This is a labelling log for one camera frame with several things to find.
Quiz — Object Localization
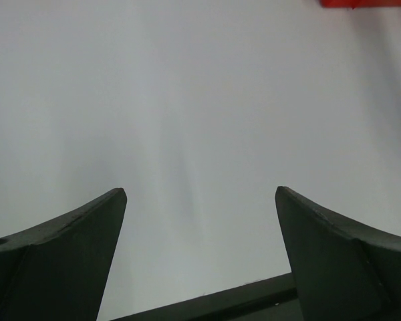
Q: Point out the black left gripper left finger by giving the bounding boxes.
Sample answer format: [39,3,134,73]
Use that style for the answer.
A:
[0,188,127,320]

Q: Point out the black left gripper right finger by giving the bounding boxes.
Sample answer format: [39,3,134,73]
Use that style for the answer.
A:
[275,187,401,320]

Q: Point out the folded red t-shirt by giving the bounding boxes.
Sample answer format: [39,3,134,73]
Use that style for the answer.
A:
[319,0,401,9]

